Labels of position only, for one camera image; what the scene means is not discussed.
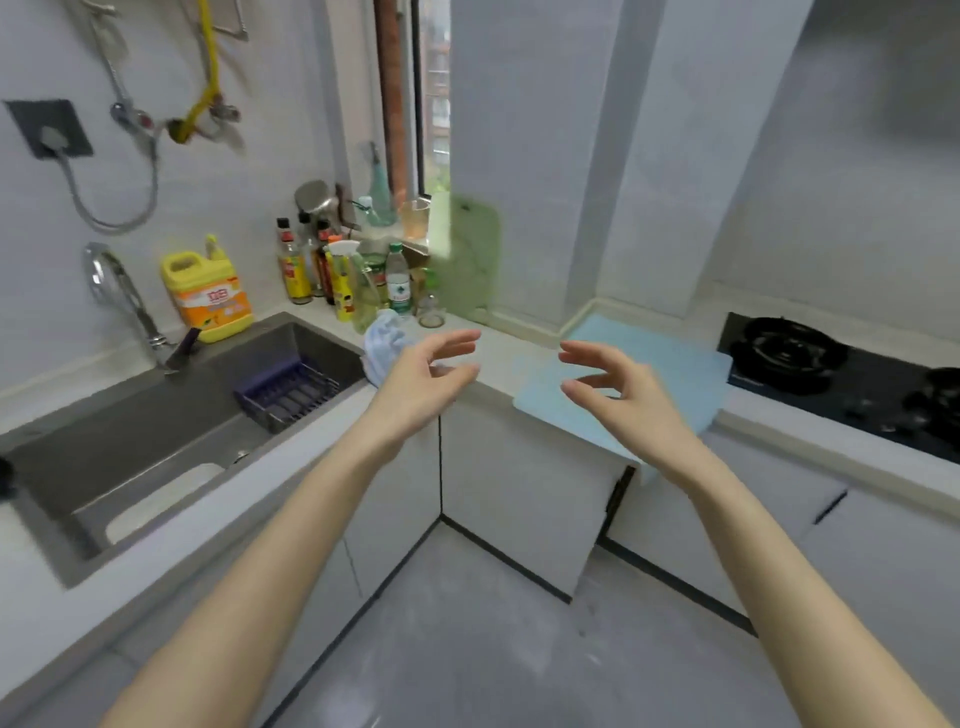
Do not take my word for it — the person's right hand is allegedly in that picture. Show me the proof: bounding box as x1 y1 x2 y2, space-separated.
557 340 710 489

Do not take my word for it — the person's left hand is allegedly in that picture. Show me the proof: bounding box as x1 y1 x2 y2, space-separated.
363 328 483 463

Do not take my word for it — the cluster of condiment bottles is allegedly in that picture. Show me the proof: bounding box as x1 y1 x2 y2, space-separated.
273 140 451 335

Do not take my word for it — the light blue mat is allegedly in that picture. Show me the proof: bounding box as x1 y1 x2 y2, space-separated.
512 313 735 489

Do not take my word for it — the light blue cloth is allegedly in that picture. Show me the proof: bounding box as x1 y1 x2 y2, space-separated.
361 308 418 390

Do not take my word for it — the blue sink drain basket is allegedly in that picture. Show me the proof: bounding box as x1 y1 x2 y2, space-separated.
232 358 343 435

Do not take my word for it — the green cutting board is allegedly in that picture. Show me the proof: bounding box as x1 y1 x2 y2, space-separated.
427 191 502 320

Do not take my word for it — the black glass gas stove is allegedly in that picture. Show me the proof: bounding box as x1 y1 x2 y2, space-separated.
716 311 960 466

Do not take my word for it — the yellow detergent jug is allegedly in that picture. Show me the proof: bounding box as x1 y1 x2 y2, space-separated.
159 234 255 345

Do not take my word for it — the window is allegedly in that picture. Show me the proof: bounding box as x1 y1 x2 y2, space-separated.
371 0 455 198

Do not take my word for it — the dark grey sink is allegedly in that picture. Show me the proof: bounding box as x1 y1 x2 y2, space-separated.
0 311 369 590

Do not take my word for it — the chrome faucet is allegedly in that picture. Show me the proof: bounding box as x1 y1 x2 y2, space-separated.
83 241 204 374

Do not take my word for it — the metal pipe valve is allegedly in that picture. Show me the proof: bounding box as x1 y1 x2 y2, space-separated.
78 0 249 159

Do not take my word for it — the black cabinet handle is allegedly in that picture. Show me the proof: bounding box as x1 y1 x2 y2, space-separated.
812 488 849 526

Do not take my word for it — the grey cable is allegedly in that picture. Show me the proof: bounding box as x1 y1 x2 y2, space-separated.
56 146 160 234

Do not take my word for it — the yellow gas hose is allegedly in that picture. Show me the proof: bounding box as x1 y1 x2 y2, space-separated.
166 0 223 144

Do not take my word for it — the dark wall socket with plug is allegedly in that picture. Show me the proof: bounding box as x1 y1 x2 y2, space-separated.
3 98 95 160

